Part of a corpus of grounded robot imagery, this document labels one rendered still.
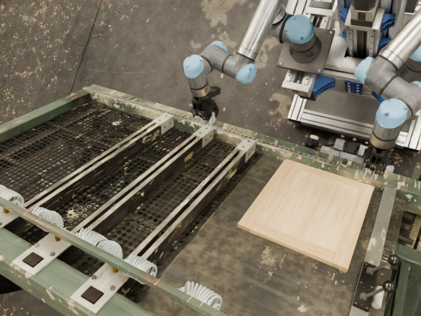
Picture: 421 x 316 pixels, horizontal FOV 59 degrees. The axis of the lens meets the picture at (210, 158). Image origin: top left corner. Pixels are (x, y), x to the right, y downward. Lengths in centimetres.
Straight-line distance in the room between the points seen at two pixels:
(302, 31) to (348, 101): 106
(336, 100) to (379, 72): 147
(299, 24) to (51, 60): 304
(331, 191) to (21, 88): 349
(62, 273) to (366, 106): 209
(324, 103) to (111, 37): 216
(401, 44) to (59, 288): 124
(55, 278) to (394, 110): 111
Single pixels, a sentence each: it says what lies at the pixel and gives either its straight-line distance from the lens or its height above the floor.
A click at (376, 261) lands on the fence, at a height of 130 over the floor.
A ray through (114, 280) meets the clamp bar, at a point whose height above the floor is 180.
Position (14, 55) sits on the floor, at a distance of 470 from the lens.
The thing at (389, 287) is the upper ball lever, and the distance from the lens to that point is 129.
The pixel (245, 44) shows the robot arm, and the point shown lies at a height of 160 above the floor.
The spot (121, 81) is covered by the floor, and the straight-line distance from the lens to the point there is 364.
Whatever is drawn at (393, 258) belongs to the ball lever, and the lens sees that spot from 137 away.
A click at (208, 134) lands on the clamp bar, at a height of 97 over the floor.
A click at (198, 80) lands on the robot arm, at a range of 140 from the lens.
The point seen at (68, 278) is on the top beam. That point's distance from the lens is 128.
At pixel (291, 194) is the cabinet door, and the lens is 172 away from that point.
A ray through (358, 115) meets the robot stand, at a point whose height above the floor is 21.
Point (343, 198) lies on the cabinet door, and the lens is 178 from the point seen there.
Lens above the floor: 280
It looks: 67 degrees down
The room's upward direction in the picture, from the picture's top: 69 degrees counter-clockwise
